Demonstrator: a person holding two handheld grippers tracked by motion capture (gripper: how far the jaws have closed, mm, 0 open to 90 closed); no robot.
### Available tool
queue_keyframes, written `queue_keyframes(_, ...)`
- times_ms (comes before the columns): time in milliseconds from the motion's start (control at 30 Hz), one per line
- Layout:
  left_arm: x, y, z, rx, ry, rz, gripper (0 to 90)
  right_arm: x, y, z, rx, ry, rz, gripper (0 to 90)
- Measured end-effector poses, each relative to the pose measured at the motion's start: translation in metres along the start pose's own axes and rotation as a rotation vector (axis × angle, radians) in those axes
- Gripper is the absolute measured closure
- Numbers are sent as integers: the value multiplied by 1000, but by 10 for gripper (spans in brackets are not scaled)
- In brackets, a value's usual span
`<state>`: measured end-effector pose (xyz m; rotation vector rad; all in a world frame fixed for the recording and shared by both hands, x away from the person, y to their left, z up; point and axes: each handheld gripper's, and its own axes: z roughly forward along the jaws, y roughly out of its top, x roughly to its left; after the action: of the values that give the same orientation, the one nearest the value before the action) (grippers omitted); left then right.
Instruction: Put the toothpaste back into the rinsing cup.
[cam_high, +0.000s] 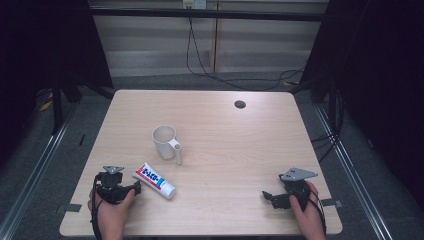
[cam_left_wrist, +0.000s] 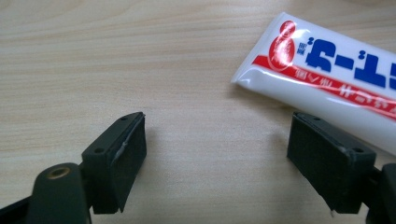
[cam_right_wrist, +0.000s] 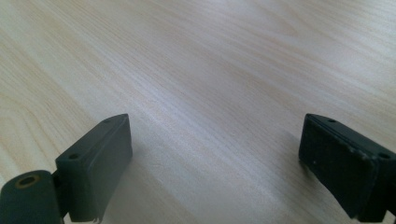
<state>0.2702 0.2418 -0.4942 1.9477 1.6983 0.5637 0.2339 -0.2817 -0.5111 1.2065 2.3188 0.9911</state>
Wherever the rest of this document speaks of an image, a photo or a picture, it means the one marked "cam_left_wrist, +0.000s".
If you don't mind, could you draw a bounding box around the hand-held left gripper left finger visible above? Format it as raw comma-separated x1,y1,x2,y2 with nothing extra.
80,111,148,216

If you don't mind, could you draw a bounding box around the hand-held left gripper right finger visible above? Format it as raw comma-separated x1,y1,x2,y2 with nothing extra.
286,112,377,215

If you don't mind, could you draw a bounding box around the white tube with red label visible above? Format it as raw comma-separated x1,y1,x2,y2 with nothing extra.
231,11,396,157

